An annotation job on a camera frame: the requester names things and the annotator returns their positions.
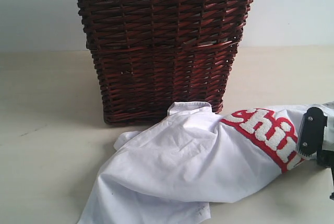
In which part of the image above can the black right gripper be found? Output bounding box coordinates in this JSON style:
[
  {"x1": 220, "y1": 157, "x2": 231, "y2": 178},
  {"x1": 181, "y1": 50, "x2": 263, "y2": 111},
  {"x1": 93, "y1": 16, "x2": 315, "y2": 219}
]
[{"x1": 314, "y1": 119, "x2": 334, "y2": 201}]

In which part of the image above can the white t-shirt red lettering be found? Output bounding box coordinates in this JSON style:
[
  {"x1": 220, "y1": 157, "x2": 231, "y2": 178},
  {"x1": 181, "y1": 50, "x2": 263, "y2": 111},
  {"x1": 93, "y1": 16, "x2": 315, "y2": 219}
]
[{"x1": 79, "y1": 101, "x2": 310, "y2": 223}]

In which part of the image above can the dark red wicker basket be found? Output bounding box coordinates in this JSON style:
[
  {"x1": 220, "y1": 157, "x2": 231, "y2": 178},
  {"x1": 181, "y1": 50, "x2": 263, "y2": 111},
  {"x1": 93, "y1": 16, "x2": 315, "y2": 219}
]
[{"x1": 77, "y1": 0, "x2": 253, "y2": 125}]

